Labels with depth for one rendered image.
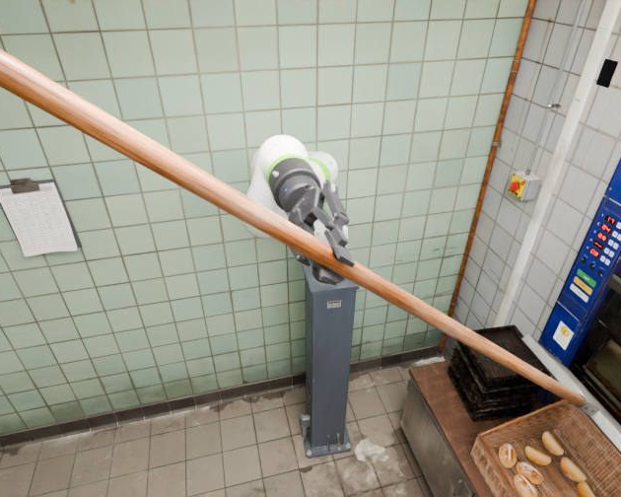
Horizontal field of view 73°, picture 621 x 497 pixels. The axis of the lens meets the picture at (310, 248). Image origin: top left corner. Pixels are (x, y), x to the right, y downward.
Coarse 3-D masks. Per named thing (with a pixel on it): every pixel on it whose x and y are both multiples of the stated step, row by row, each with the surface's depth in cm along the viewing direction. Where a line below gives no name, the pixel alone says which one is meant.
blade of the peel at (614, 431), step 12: (528, 336) 136; (540, 348) 132; (540, 360) 130; (552, 360) 128; (552, 372) 126; (564, 372) 143; (564, 384) 123; (576, 384) 141; (588, 396) 138; (600, 408) 136; (600, 420) 113; (612, 420) 134; (612, 432) 110
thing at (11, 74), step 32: (0, 64) 38; (32, 96) 39; (64, 96) 41; (96, 128) 42; (128, 128) 44; (160, 160) 46; (192, 192) 50; (224, 192) 50; (256, 224) 54; (288, 224) 56; (320, 256) 59; (384, 288) 66; (448, 320) 76; (480, 352) 84; (544, 384) 97
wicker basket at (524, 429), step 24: (552, 408) 172; (576, 408) 175; (504, 432) 173; (528, 432) 179; (552, 432) 185; (576, 432) 174; (480, 456) 171; (552, 456) 177; (576, 456) 174; (600, 456) 165; (504, 480) 156; (552, 480) 168; (600, 480) 164
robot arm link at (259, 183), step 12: (264, 144) 86; (276, 144) 84; (288, 144) 84; (300, 144) 87; (264, 156) 85; (276, 156) 82; (288, 156) 80; (300, 156) 81; (264, 168) 84; (252, 180) 90; (264, 180) 86; (264, 192) 88
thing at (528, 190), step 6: (516, 174) 188; (522, 174) 187; (516, 180) 188; (522, 180) 184; (528, 180) 182; (534, 180) 183; (522, 186) 185; (528, 186) 184; (534, 186) 185; (516, 192) 189; (522, 192) 186; (528, 192) 186; (534, 192) 187; (522, 198) 187; (528, 198) 188
